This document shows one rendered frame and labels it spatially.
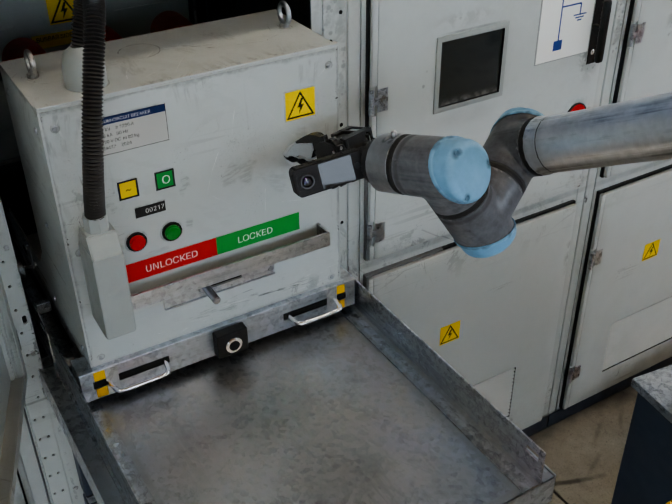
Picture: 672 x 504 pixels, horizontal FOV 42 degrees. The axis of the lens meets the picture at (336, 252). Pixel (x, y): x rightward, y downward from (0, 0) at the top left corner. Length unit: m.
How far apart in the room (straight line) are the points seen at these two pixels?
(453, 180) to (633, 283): 1.46
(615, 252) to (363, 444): 1.21
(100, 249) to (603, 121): 0.72
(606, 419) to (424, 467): 1.46
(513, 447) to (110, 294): 0.67
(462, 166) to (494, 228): 0.14
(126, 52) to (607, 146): 0.76
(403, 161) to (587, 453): 1.61
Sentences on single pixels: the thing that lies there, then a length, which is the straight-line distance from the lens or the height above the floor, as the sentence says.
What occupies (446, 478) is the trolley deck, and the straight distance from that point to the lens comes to 1.42.
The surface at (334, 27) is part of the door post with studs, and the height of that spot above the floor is 1.36.
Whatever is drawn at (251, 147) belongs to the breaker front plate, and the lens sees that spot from 1.45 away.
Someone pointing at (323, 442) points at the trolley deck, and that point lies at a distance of 1.47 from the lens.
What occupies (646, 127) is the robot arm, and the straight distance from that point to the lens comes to 1.20.
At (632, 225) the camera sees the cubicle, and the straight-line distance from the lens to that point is 2.47.
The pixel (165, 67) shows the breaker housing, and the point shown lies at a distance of 1.41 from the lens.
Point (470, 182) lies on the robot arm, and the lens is 1.23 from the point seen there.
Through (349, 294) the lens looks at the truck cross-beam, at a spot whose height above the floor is 0.89.
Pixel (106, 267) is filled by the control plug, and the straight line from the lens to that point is 1.31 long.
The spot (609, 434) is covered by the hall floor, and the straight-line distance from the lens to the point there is 2.79.
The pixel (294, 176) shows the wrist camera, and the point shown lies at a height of 1.27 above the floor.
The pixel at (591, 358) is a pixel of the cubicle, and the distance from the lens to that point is 2.67.
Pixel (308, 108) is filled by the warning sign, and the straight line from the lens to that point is 1.47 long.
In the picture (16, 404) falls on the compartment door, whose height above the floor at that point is 0.84.
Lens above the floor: 1.89
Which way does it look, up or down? 33 degrees down
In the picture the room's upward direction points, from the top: 1 degrees counter-clockwise
